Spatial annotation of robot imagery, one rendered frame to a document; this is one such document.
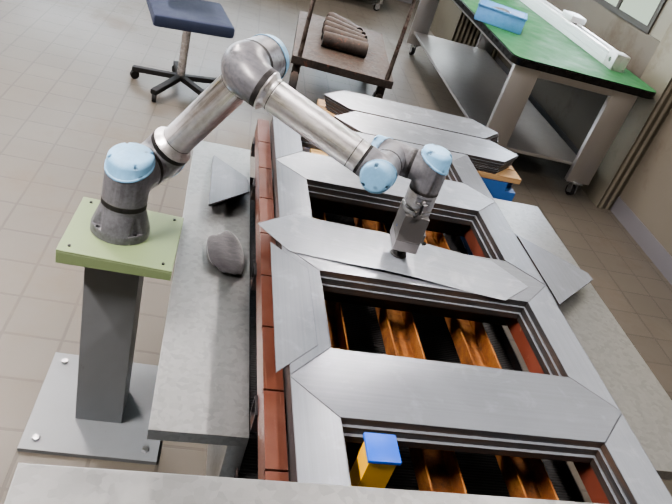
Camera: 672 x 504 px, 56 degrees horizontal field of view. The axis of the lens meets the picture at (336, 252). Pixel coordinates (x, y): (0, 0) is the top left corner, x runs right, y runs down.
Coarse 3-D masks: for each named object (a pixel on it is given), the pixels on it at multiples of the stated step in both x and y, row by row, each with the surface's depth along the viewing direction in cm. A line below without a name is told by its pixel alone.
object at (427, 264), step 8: (424, 248) 172; (432, 248) 174; (416, 256) 168; (424, 256) 169; (432, 256) 170; (416, 264) 164; (424, 264) 166; (432, 264) 167; (440, 264) 168; (416, 272) 161; (424, 272) 162; (432, 272) 164; (440, 272) 165; (432, 280) 161; (440, 280) 162
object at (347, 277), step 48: (336, 192) 191; (480, 240) 194; (336, 288) 154; (384, 288) 157; (432, 288) 159; (528, 288) 171; (528, 336) 160; (288, 384) 122; (288, 432) 115; (384, 432) 119; (432, 432) 122; (480, 432) 123; (624, 480) 123
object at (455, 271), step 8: (440, 248) 175; (440, 256) 172; (448, 256) 173; (456, 256) 174; (448, 264) 170; (456, 264) 171; (464, 264) 172; (448, 272) 166; (456, 272) 167; (464, 272) 169; (448, 280) 163; (456, 280) 164; (464, 280) 165; (456, 288) 161; (464, 288) 162; (472, 288) 164
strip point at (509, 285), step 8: (496, 264) 177; (496, 272) 173; (504, 272) 174; (504, 280) 171; (512, 280) 172; (504, 288) 168; (512, 288) 169; (520, 288) 170; (504, 296) 165; (512, 296) 166
